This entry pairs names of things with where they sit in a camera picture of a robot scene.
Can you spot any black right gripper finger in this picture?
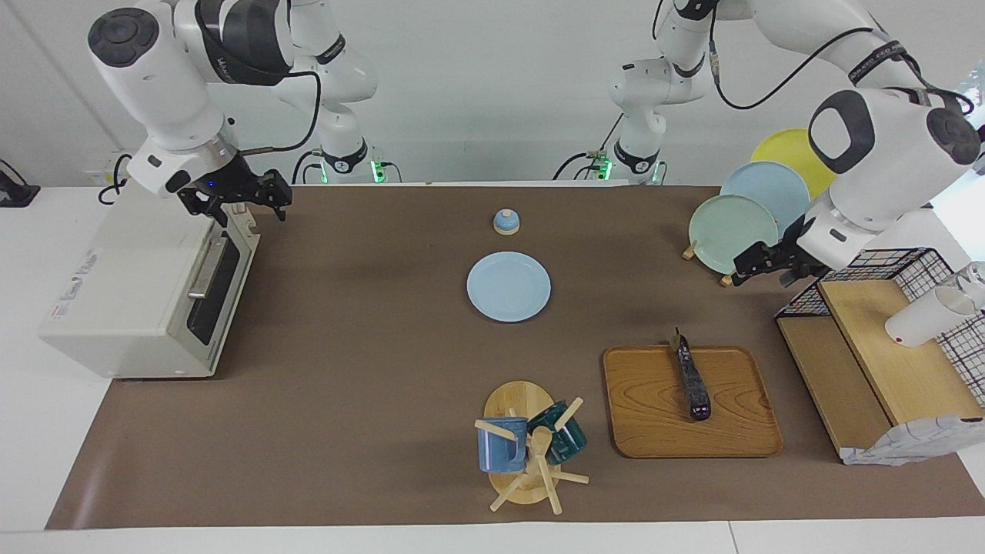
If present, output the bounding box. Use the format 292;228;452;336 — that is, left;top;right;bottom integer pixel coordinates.
200;196;233;230
258;172;294;225

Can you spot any glass oven door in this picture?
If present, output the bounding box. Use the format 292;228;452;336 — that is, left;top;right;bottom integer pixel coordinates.
185;218;262;368

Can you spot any dark purple eggplant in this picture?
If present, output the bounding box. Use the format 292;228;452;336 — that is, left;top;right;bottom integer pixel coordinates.
668;327;713;422

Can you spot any light blue plate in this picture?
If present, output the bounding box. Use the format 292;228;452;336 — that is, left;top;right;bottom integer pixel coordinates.
466;252;553;324
720;161;812;239

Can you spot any beige toaster oven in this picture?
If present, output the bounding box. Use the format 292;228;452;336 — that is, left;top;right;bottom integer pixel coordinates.
38;185;262;380

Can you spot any pale green plate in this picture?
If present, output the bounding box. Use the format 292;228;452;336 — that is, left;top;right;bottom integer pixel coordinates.
688;194;780;275

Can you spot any wooden plate rack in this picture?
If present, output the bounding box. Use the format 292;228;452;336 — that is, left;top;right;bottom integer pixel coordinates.
681;241;737;289

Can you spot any yellow plate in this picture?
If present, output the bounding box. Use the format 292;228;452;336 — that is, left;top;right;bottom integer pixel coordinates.
750;128;838;201

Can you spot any white cup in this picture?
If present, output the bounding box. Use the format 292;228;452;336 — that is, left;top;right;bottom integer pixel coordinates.
884;286;983;349

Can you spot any wooden serving tray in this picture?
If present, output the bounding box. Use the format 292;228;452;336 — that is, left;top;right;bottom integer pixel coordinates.
603;345;784;459

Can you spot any marble patterned cloth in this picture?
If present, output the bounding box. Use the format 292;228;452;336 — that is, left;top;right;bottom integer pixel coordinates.
841;415;985;468

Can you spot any black clamp device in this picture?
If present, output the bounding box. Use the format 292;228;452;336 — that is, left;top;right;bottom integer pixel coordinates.
0;158;42;209

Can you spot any brown table mat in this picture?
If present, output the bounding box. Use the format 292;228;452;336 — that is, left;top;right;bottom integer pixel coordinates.
45;185;985;531

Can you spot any dark green mug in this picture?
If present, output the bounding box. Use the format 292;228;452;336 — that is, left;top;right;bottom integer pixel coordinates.
526;400;589;466

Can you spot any wooden mug tree stand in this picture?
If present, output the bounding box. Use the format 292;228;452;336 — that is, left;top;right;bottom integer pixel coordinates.
473;380;591;516

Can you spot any blue mug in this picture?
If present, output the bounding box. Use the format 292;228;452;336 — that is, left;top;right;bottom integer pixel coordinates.
477;416;530;474

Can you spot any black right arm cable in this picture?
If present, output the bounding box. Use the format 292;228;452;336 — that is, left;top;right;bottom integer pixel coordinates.
223;68;323;156

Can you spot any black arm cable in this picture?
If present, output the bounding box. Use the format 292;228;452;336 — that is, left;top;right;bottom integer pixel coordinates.
223;68;323;156
710;27;972;115

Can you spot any wooden shelf with wire mesh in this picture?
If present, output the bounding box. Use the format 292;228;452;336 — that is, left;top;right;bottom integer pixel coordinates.
774;248;985;464

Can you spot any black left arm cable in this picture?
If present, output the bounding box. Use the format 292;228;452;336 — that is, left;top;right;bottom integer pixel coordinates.
710;27;972;115

